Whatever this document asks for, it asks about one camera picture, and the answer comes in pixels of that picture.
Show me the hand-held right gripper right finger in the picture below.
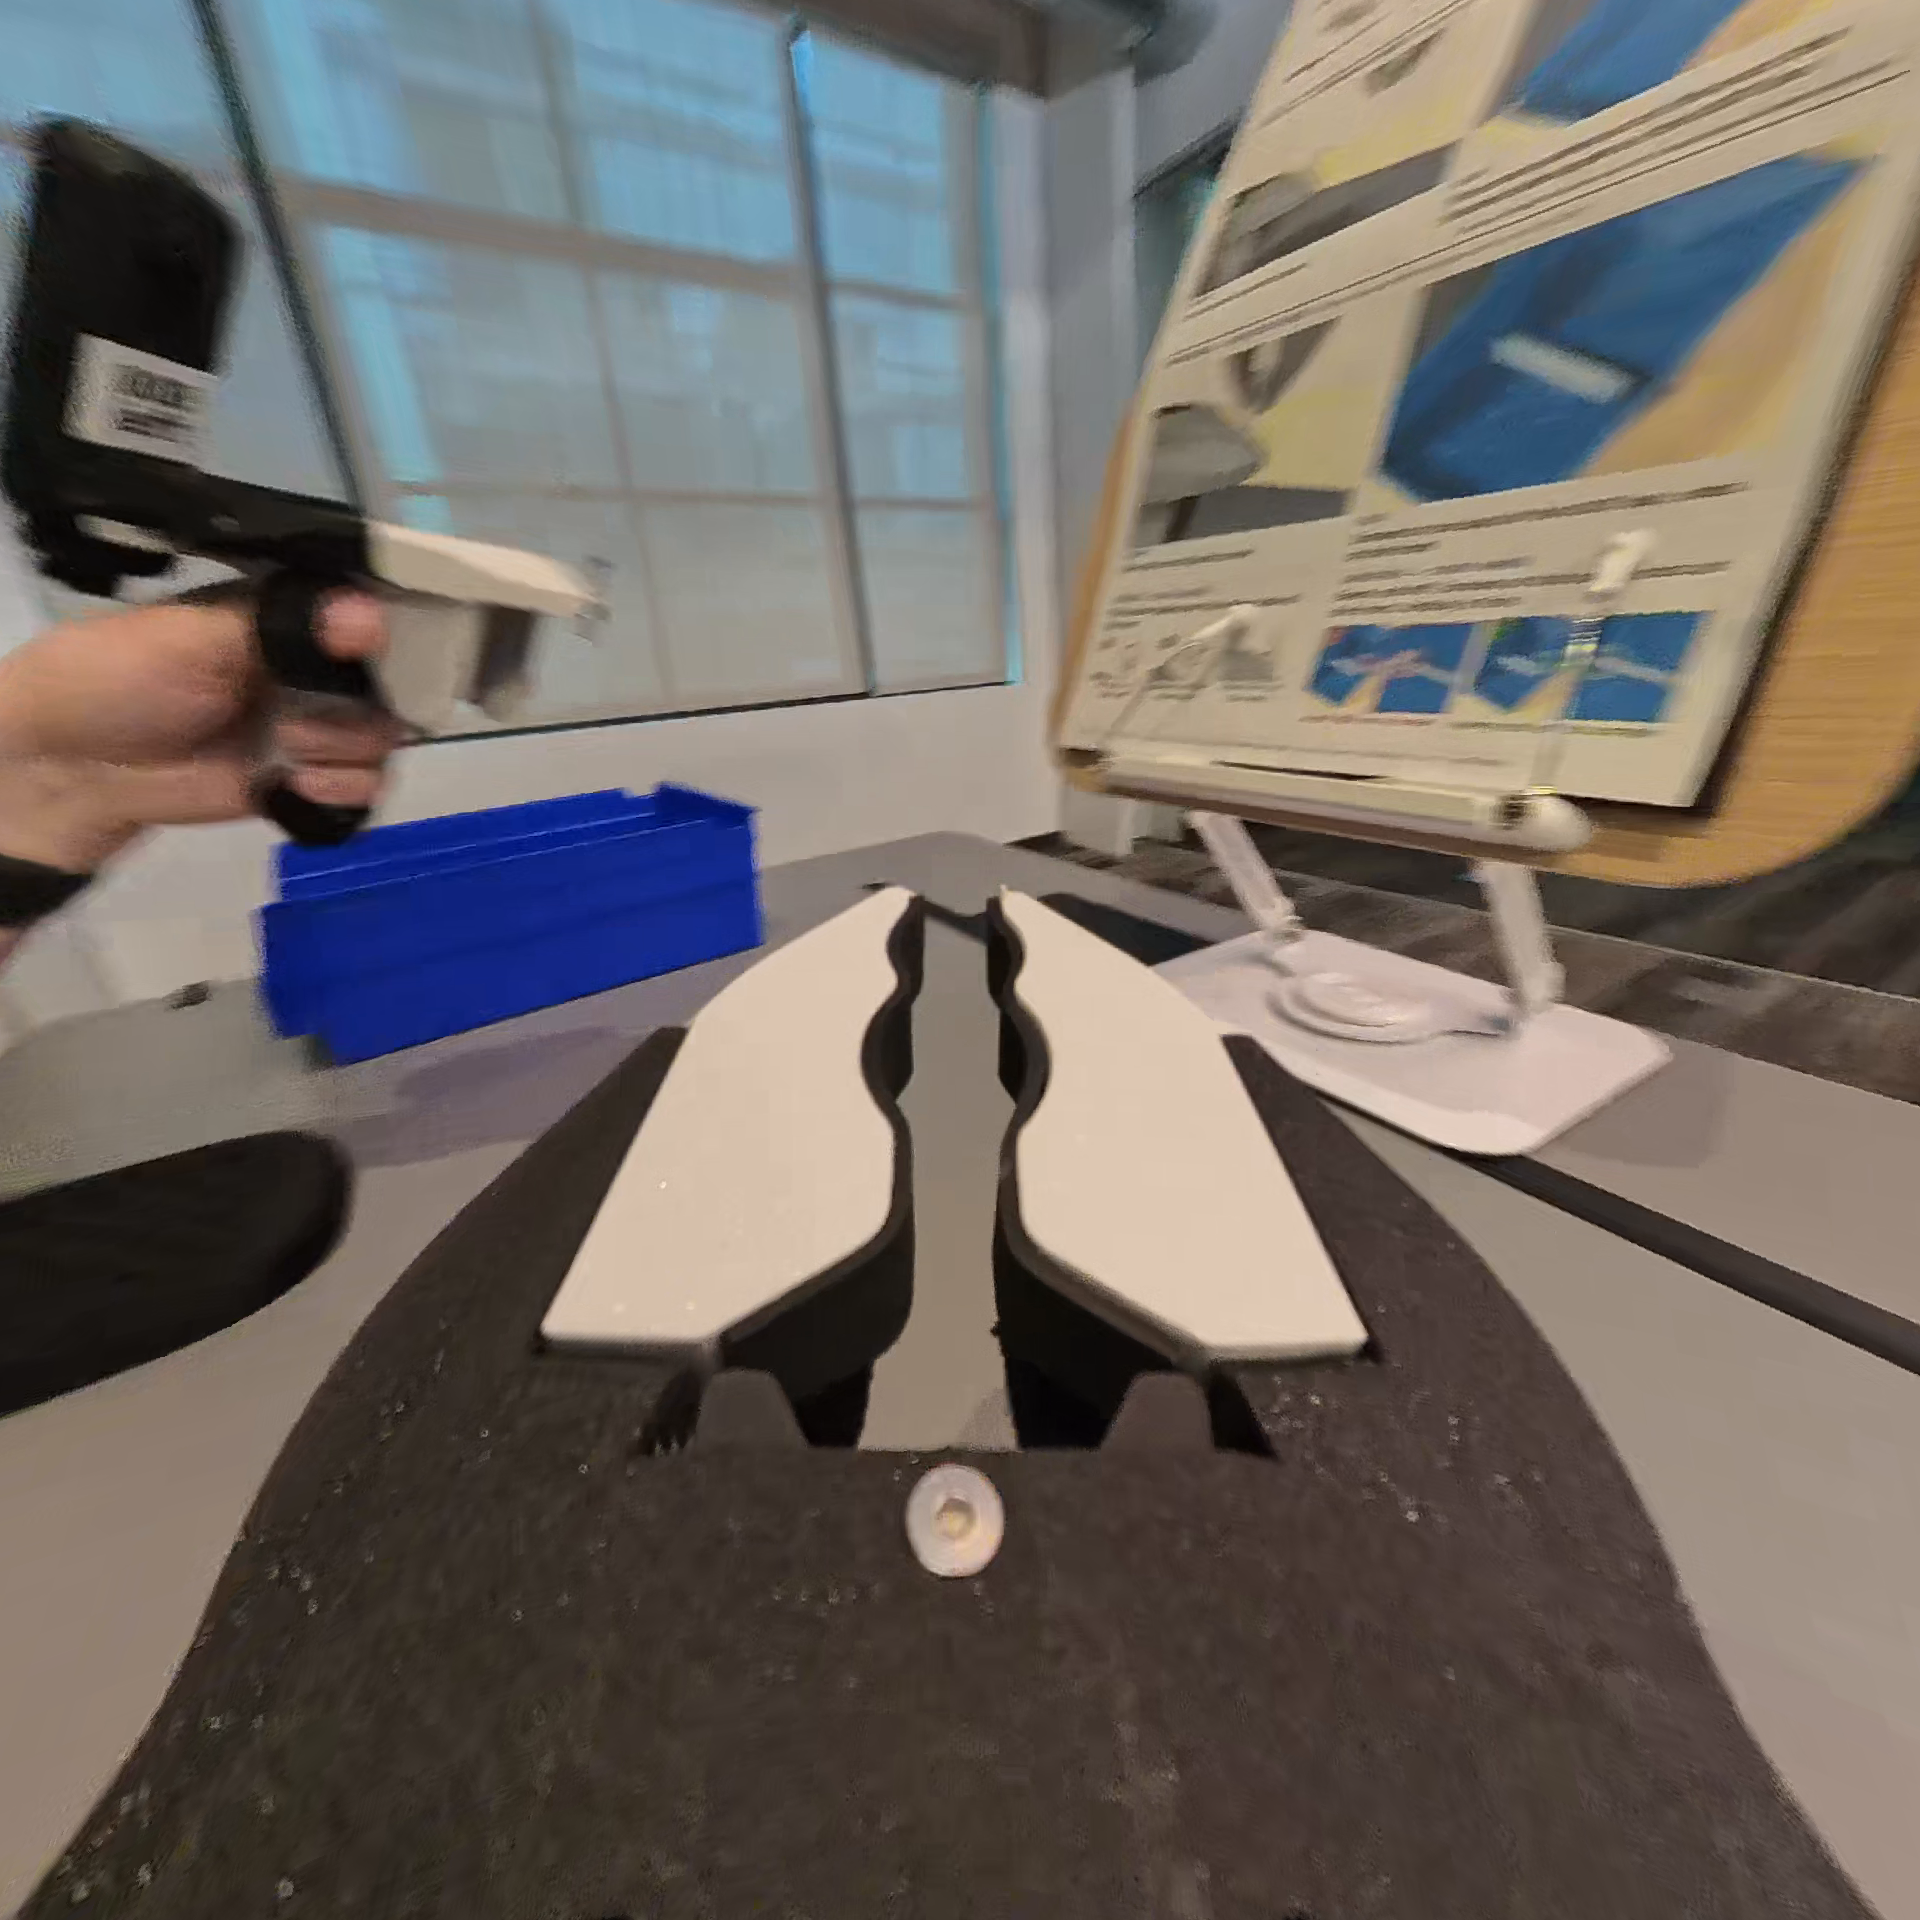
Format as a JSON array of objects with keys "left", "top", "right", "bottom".
[{"left": 984, "top": 886, "right": 1369, "bottom": 1450}]

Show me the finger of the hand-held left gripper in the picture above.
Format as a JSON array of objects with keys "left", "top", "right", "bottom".
[{"left": 368, "top": 522, "right": 607, "bottom": 738}]

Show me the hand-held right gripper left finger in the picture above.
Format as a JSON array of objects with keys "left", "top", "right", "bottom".
[{"left": 540, "top": 884, "right": 921, "bottom": 1450}]

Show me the blue plastic bin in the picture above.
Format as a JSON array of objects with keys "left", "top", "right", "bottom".
[{"left": 257, "top": 781, "right": 764, "bottom": 1070}]

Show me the long desk strip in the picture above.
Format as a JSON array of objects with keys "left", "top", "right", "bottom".
[{"left": 1036, "top": 893, "right": 1920, "bottom": 1380}]

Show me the large gridded window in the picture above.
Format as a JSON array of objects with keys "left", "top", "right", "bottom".
[{"left": 0, "top": 0, "right": 1023, "bottom": 745}]

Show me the instruction sheet on wooden stand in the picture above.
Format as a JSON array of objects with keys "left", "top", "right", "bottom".
[{"left": 1047, "top": 0, "right": 1920, "bottom": 1159}]

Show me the black wrist band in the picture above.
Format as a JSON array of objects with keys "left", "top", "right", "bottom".
[{"left": 0, "top": 856, "right": 94, "bottom": 937}]

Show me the black rounded object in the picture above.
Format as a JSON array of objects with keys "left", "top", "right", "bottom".
[{"left": 0, "top": 1132, "right": 354, "bottom": 1420}]

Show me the printed instruction sheet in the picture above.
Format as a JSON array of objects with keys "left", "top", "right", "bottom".
[{"left": 1058, "top": 0, "right": 1920, "bottom": 811}]

